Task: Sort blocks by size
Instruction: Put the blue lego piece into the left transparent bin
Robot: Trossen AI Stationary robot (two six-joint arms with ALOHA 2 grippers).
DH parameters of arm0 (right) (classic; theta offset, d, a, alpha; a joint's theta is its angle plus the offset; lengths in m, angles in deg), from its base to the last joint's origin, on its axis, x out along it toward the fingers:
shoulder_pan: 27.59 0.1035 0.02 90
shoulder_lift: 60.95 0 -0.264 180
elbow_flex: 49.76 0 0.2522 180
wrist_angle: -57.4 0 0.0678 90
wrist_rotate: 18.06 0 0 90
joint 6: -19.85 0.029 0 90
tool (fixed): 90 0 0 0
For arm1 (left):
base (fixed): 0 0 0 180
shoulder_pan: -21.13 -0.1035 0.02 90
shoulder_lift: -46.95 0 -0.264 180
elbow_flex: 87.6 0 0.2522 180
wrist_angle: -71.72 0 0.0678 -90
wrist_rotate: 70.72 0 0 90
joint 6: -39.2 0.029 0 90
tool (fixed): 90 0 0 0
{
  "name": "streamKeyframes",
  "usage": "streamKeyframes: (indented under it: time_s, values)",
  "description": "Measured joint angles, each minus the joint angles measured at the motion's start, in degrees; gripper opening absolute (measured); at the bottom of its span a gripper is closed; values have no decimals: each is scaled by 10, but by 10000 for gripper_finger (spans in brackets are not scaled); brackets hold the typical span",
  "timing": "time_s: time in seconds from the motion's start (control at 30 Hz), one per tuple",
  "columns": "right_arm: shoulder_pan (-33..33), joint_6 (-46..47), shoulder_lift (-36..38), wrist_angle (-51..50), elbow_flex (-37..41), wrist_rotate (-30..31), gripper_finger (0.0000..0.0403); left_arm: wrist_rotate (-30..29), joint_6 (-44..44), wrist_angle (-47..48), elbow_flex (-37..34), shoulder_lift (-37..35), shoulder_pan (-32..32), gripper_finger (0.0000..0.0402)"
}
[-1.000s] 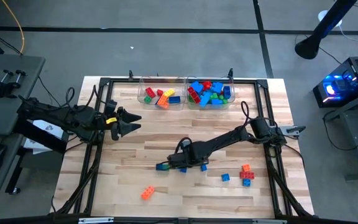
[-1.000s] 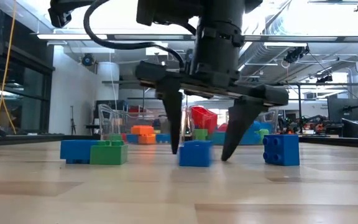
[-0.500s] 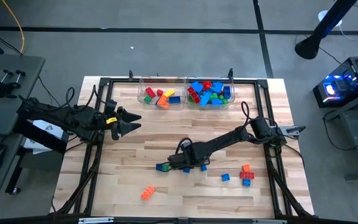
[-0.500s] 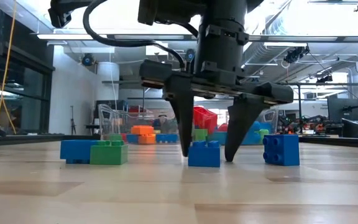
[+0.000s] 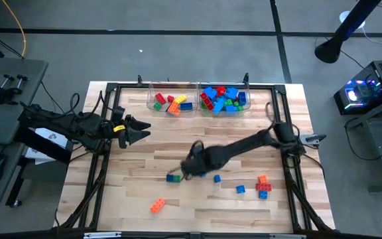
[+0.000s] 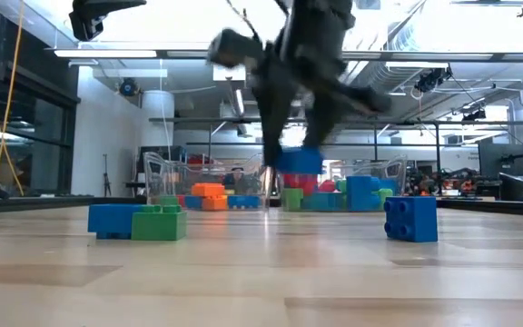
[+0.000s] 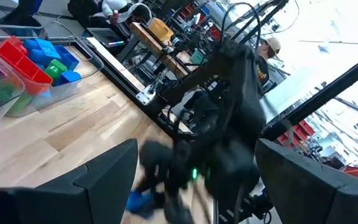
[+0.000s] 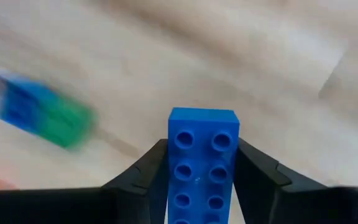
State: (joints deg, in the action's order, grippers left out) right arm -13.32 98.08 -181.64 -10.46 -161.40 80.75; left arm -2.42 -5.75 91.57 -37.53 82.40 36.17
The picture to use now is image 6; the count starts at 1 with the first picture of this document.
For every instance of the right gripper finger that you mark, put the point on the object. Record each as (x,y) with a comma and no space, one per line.
(318,127)
(274,127)

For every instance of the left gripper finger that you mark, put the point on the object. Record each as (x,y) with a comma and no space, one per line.
(102,4)

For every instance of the large red block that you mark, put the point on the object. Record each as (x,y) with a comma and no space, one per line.
(327,186)
(307,184)

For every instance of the large light blue long block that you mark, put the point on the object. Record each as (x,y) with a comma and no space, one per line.
(325,202)

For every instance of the small orange long block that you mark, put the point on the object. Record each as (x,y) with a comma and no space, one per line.
(208,190)

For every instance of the small orange square block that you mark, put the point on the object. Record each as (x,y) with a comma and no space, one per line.
(215,203)

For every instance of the small blue square block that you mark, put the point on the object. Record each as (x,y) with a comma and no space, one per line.
(418,220)
(193,203)
(111,219)

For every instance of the small red long block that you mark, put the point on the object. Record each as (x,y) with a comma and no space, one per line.
(181,201)

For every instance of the small green square block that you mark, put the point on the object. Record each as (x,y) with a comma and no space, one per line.
(159,225)
(169,200)

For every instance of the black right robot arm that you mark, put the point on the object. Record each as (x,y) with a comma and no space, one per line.
(320,18)

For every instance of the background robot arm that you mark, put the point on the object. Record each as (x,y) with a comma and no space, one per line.
(452,181)

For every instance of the white ceiling box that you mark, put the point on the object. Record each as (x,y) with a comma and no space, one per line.
(239,75)

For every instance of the person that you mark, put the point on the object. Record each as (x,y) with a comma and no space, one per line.
(236,179)

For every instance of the red storage box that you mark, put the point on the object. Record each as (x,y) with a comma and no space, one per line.
(198,160)

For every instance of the clear plastic bin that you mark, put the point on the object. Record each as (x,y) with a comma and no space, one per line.
(397,170)
(152,172)

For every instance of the white cylinder tank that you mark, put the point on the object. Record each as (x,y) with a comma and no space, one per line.
(159,118)

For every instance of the black tripod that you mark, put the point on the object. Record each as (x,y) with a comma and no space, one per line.
(106,175)

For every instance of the black computer monitor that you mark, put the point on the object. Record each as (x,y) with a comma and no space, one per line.
(502,159)

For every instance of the silver ceiling duct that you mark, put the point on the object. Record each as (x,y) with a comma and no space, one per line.
(379,77)

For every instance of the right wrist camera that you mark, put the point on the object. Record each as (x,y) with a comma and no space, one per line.
(232,47)

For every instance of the black metal rack frame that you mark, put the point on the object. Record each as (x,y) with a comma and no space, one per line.
(402,121)

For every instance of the black ceiling camera rig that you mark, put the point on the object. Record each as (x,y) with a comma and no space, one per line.
(475,115)
(431,81)

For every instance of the black metal table frame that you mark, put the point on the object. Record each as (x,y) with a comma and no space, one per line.
(39,204)

